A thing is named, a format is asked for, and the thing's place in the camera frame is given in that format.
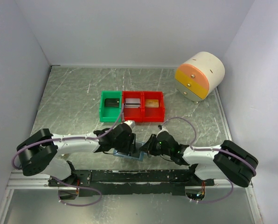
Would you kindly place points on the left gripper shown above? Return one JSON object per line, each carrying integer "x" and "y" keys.
{"x": 130, "y": 146}

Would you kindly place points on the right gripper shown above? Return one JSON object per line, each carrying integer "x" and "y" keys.
{"x": 149, "y": 147}

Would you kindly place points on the blue card holder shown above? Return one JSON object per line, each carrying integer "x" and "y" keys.
{"x": 135, "y": 155}

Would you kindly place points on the red plastic bin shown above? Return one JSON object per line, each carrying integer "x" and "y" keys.
{"x": 135, "y": 114}
{"x": 153, "y": 114}

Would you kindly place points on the green plastic bin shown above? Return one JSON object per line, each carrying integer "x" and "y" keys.
{"x": 109, "y": 114}

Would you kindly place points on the round drawer cabinet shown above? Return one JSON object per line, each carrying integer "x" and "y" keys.
{"x": 196, "y": 78}

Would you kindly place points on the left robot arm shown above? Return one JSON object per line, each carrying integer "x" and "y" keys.
{"x": 42, "y": 152}

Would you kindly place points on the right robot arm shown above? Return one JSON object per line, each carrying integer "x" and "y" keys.
{"x": 224, "y": 161}

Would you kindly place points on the white striped card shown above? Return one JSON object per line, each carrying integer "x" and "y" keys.
{"x": 132, "y": 103}

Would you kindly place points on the black card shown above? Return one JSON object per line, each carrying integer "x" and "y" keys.
{"x": 112, "y": 102}

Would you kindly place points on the gold card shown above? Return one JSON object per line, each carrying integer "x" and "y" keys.
{"x": 152, "y": 103}

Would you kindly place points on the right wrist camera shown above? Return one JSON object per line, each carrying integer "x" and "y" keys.
{"x": 162, "y": 128}

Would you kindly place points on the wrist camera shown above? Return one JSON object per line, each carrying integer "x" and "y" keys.
{"x": 162, "y": 128}
{"x": 130, "y": 123}

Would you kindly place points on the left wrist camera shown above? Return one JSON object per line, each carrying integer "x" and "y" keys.
{"x": 130, "y": 123}

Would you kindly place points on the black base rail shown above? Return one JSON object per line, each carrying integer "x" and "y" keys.
{"x": 128, "y": 182}

